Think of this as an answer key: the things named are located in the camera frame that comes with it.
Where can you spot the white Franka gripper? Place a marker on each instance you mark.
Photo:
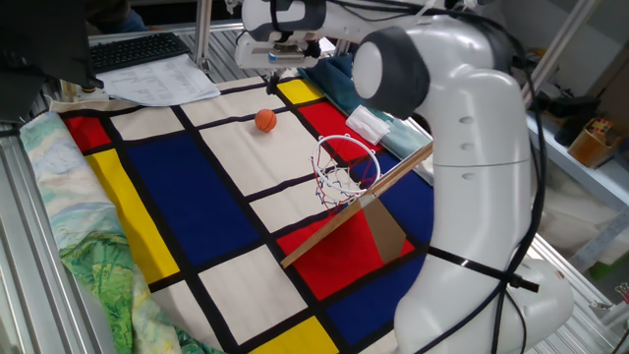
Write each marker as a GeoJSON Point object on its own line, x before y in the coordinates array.
{"type": "Point", "coordinates": [253, 54]}

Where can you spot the small orange basketball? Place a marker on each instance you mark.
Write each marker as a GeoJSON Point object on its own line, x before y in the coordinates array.
{"type": "Point", "coordinates": [265, 120]}

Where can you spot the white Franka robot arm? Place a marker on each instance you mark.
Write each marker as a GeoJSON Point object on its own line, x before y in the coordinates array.
{"type": "Point", "coordinates": [481, 196]}

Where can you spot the teal and pale blue cloth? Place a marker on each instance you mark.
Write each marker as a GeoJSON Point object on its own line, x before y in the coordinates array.
{"type": "Point", "coordinates": [334, 81]}

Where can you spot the white folded tissue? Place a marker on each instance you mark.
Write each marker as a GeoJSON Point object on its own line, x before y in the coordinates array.
{"type": "Point", "coordinates": [366, 123]}

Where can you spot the printed paper sheets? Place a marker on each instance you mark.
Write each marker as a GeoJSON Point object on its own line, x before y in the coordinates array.
{"type": "Point", "coordinates": [157, 81]}

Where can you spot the white hoop with net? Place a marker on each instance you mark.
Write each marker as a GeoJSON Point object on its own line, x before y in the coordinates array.
{"type": "Point", "coordinates": [330, 194]}

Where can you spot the black keyboard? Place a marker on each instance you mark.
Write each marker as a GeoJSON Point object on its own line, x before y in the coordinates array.
{"type": "Point", "coordinates": [137, 49]}

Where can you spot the colour block tablecloth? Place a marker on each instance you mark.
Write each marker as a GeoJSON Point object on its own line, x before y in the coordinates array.
{"type": "Point", "coordinates": [191, 196]}

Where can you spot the person in dark clothes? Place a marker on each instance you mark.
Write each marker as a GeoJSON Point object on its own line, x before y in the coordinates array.
{"type": "Point", "coordinates": [115, 15]}

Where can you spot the wooden framed backboard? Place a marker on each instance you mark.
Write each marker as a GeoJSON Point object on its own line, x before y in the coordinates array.
{"type": "Point", "coordinates": [385, 231]}

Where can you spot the green landscape print cloth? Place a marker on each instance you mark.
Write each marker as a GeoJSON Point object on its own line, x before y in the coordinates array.
{"type": "Point", "coordinates": [88, 231]}

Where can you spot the black monitor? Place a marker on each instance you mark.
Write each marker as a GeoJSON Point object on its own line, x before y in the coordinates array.
{"type": "Point", "coordinates": [34, 44]}

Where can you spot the wooden box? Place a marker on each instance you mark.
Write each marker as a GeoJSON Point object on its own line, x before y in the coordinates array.
{"type": "Point", "coordinates": [587, 147]}

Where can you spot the colourful puzzle cube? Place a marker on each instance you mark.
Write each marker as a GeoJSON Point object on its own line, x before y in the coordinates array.
{"type": "Point", "coordinates": [600, 127]}

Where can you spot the grey metal shelf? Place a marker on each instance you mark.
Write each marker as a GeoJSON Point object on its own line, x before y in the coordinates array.
{"type": "Point", "coordinates": [604, 177]}

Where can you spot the aluminium frame post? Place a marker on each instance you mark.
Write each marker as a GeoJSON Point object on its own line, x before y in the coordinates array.
{"type": "Point", "coordinates": [202, 34]}

